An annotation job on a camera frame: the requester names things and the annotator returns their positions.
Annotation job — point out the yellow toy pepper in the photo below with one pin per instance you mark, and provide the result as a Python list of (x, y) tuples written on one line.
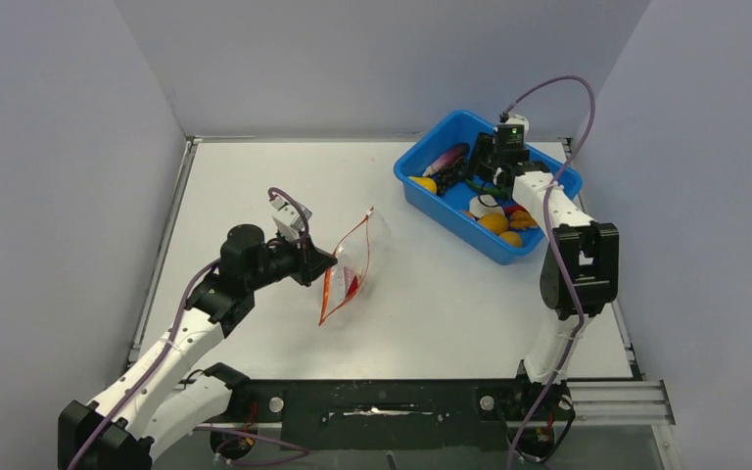
[(426, 183)]

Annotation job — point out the red toy apple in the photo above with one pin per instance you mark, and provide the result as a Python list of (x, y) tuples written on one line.
[(352, 286)]

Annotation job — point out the dark toy grapes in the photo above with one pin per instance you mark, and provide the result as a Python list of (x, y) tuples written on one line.
[(451, 175)]

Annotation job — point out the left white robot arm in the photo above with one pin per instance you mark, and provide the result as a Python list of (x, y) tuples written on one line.
[(141, 415)]

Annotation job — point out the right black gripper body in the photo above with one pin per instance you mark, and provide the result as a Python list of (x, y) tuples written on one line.
[(486, 158)]

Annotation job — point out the small orange toy fruit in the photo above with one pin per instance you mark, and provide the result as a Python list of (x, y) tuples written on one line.
[(512, 239)]

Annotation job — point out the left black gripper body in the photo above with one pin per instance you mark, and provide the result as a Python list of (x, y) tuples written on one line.
[(286, 258)]

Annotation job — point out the purple toy eggplant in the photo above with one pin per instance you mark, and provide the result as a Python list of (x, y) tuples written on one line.
[(446, 158)]

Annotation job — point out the blue plastic bin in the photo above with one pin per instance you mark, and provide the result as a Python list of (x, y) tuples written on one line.
[(448, 211)]

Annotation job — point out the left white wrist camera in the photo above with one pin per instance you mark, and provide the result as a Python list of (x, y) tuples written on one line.
[(290, 223)]

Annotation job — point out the green toy cucumber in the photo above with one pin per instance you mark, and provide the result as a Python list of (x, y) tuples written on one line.
[(484, 188)]

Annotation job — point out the orange fried toy piece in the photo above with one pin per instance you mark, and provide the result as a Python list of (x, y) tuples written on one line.
[(522, 220)]

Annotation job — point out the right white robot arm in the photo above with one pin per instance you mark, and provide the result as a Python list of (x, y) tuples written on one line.
[(579, 276)]

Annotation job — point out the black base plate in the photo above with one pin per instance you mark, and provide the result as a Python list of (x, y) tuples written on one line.
[(411, 414)]

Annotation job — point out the clear zip top bag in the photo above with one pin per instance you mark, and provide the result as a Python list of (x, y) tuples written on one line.
[(362, 250)]

